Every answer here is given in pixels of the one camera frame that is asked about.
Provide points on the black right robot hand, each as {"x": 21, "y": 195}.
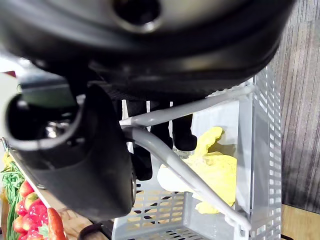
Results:
{"x": 155, "y": 50}

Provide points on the yellow napa cabbage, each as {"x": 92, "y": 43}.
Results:
{"x": 217, "y": 170}

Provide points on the yellow leafy vegetable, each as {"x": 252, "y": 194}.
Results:
{"x": 7, "y": 160}

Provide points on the grey plastic slatted basket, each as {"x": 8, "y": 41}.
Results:
{"x": 262, "y": 175}

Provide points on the green beans bundle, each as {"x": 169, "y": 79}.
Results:
{"x": 11, "y": 180}

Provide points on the orange red carrot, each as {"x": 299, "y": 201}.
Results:
{"x": 56, "y": 226}

